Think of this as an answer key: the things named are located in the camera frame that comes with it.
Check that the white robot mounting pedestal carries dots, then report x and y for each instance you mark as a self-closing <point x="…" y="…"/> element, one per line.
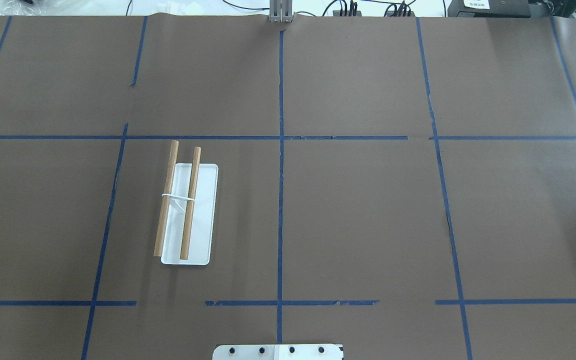
<point x="303" y="351"/>

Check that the black device with label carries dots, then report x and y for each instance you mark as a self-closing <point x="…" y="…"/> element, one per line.
<point x="489" y="9"/>

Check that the white towel rack with wooden bars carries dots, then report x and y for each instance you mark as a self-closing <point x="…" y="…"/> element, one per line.
<point x="187" y="213"/>

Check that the grey aluminium frame post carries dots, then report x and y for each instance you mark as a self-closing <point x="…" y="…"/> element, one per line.
<point x="281" y="11"/>

